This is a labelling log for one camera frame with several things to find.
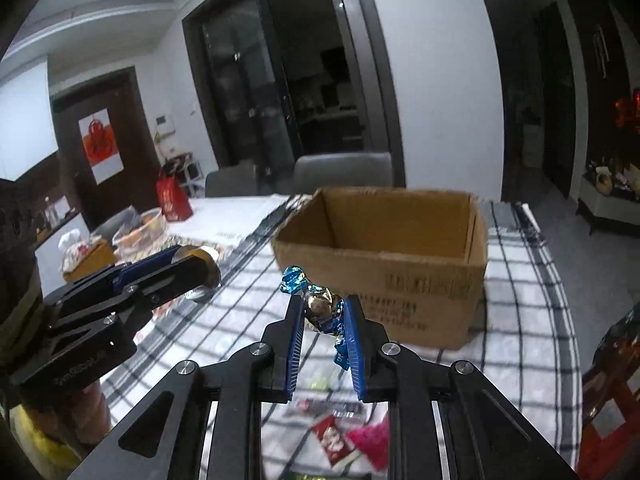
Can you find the white printed table cloth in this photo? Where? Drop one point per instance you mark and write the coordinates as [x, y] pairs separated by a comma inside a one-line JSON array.
[[225, 220]]

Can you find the pink snack packet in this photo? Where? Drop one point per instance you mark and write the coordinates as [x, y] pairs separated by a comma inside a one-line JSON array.
[[372, 442]]

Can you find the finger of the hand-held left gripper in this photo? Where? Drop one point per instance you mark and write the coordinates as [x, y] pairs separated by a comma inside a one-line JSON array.
[[100, 282], [165, 285]]

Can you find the brown tissue box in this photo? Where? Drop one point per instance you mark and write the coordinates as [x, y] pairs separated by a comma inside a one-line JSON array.
[[87, 260]]

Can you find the red foil balloon bunch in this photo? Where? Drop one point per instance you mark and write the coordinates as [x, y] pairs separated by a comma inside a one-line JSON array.
[[627, 112]]

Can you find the small basket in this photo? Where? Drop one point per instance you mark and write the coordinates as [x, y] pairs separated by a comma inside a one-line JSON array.
[[602, 181]]

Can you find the small white rack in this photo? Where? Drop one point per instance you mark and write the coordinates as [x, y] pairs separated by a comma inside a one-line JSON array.
[[185, 170]]

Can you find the red white door poster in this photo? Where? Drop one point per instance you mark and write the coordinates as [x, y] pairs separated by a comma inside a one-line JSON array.
[[100, 145]]

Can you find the brown wooden chair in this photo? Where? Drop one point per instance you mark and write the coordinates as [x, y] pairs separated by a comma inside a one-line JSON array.
[[615, 360]]

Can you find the silver refrigerator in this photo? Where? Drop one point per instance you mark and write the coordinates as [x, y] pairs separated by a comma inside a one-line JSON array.
[[350, 70]]

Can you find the white low cabinet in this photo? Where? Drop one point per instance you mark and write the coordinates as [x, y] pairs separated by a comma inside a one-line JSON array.
[[612, 212]]

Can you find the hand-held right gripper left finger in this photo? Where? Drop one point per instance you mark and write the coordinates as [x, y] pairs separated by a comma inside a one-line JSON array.
[[295, 350]]

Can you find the clear gold jelly cup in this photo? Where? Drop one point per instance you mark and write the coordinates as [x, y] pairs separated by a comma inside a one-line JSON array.
[[206, 260]]

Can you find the red snack packet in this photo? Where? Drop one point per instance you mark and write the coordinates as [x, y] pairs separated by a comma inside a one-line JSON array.
[[332, 440]]

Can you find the clear bowl with food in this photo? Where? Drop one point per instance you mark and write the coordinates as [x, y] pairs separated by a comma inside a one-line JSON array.
[[142, 232]]

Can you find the person's left forearm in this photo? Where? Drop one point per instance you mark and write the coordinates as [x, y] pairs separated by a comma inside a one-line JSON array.
[[40, 440]]

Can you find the red gift bag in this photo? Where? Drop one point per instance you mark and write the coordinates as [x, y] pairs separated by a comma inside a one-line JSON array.
[[172, 200]]

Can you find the grey dining chair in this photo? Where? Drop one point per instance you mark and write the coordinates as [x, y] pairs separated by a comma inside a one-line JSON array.
[[230, 182], [345, 172], [115, 222]]

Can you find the dark hallway door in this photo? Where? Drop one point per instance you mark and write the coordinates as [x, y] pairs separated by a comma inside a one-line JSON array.
[[555, 110]]

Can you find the dark wrapped candy bar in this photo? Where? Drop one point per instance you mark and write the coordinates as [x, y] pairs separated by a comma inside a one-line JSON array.
[[325, 406]]

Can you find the dark brown door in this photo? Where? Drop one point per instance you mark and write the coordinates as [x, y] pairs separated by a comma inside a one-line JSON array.
[[135, 160]]

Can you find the brown cardboard box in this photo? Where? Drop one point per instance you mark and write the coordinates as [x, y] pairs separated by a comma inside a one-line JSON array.
[[400, 285]]

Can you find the black white checked cloth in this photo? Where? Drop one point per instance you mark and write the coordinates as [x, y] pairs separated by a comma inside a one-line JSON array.
[[500, 360]]

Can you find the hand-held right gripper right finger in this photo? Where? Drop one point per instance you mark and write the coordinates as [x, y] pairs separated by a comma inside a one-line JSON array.
[[356, 355]]

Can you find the person's left hand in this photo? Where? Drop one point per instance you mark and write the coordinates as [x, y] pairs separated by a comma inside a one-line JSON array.
[[75, 410]]

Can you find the dark framed sliding glass door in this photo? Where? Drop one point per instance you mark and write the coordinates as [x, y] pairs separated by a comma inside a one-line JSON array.
[[240, 85]]

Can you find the blue gold foil candy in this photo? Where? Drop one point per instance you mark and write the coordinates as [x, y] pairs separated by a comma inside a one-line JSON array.
[[320, 310]]

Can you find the white wall intercom panel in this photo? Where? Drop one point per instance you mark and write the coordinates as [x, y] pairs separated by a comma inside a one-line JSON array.
[[165, 125]]

